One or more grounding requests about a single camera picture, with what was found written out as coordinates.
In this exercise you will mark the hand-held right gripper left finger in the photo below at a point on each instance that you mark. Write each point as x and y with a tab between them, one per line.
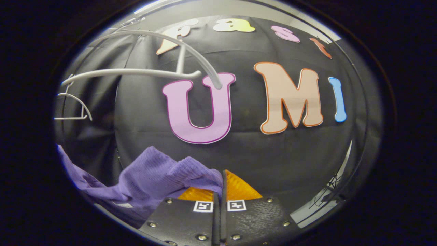
184	218

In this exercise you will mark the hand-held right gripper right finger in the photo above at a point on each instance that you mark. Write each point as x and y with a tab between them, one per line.
252	218

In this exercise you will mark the purple ribbed shirt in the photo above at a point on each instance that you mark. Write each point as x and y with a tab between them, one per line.
153	174

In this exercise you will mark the white plastic hanger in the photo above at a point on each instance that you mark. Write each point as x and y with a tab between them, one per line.
87	109
136	72

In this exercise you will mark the black backdrop cloth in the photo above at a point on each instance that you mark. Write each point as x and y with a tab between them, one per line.
239	160

